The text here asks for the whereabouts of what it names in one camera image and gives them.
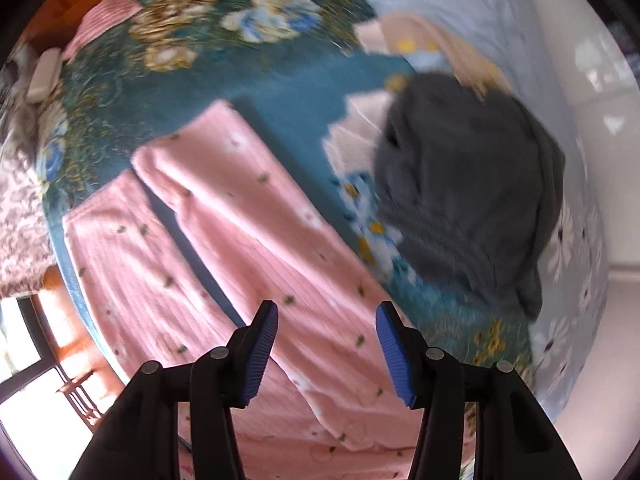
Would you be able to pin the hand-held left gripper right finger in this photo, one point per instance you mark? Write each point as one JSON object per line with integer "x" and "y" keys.
{"x": 395, "y": 360}

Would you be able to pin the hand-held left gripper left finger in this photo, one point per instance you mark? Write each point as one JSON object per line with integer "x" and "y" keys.
{"x": 260, "y": 355}

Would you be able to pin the pink floral pajama pants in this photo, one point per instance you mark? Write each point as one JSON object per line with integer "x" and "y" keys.
{"x": 240, "y": 260}

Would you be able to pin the grey folded garment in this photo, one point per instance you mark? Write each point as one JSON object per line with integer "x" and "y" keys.
{"x": 465, "y": 185}

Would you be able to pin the brown patterned bedding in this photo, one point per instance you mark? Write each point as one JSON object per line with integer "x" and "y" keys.
{"x": 20, "y": 200}

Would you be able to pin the teal floral blanket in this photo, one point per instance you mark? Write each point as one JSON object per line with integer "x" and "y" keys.
{"x": 190, "y": 75}

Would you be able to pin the beige floral folded garment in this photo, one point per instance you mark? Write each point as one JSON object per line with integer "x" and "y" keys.
{"x": 430, "y": 47}

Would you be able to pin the light blue floral quilt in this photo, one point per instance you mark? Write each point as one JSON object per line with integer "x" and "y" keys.
{"x": 505, "y": 35}

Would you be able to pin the pink striped folded cloth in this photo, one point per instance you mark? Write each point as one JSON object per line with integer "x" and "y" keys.
{"x": 102, "y": 22}

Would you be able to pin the dark window frame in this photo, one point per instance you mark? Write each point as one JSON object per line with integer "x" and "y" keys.
{"x": 55, "y": 375}

